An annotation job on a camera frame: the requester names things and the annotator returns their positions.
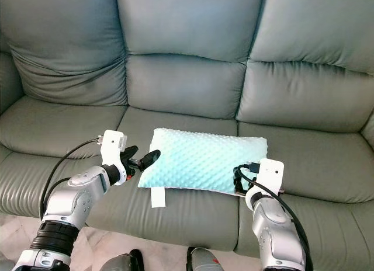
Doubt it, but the grey left robot leg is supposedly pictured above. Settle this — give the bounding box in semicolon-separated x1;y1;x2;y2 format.
105;251;144;271

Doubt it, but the grey green leather sofa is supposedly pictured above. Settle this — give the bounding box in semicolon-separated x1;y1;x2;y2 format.
0;0;374;269

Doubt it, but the grey right robot leg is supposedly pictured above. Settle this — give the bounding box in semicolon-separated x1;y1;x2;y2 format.
187;248;226;271

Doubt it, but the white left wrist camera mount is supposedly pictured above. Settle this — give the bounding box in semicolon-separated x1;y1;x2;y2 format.
102;130;129;184

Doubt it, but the grey robot leg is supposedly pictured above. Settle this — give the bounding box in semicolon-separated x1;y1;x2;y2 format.
105;251;144;271
187;248;226;271

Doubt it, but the teal dotted pillow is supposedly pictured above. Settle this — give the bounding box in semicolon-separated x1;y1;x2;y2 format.
138;128;268;209

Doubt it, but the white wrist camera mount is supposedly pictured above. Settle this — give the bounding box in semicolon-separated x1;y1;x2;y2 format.
102;130;129;184
254;159;285;197

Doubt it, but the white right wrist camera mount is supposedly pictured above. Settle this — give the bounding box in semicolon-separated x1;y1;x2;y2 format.
254;159;285;197

